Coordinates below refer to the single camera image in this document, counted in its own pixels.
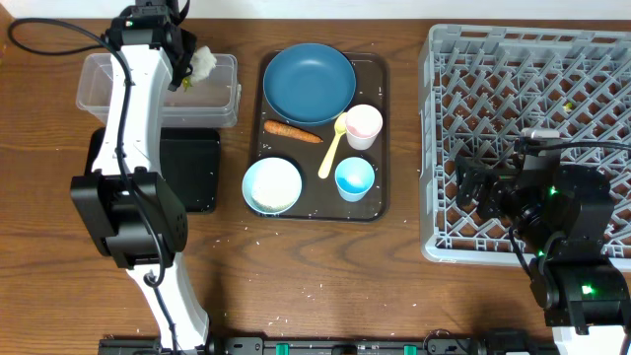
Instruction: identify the clear plastic waste bin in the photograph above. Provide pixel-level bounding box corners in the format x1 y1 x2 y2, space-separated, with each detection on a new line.
76 53 242 128

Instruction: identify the orange carrot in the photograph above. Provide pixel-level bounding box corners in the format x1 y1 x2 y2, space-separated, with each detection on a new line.
263 120 323 144

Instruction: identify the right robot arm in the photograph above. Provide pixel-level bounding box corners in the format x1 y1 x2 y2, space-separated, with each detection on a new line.
455 153 630 354

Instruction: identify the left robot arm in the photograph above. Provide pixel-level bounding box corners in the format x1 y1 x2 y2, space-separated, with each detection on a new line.
70 1 209 354

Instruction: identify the pink plastic cup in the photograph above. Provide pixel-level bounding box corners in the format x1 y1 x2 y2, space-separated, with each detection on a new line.
346 105 384 151

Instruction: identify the black rectangular tray bin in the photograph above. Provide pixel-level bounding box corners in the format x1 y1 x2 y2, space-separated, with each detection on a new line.
84 126 223 214

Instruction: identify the yellow plastic spoon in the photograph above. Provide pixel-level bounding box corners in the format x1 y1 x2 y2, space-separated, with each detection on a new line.
317 112 347 179

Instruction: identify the light blue plastic cup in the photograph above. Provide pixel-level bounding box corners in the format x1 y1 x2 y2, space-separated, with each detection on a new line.
334 157 376 202

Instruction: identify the grey dishwasher rack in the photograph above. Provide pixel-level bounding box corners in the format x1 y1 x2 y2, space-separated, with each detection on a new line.
418 25 630 271

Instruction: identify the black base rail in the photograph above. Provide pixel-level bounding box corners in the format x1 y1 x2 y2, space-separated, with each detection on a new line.
97 335 558 355

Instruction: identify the yellow green snack wrapper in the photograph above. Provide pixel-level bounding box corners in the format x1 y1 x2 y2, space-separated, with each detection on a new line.
182 78 192 91

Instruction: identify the dark blue plate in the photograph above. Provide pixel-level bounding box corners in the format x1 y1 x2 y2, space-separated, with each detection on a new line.
262 43 357 126

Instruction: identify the white tissue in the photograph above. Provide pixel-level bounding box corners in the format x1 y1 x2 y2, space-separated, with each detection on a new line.
189 46 217 84

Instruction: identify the light blue rice bowl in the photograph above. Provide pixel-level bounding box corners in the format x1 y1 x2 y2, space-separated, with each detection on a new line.
242 157 303 215

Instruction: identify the dark brown serving tray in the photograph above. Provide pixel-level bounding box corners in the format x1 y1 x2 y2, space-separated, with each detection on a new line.
249 52 389 223

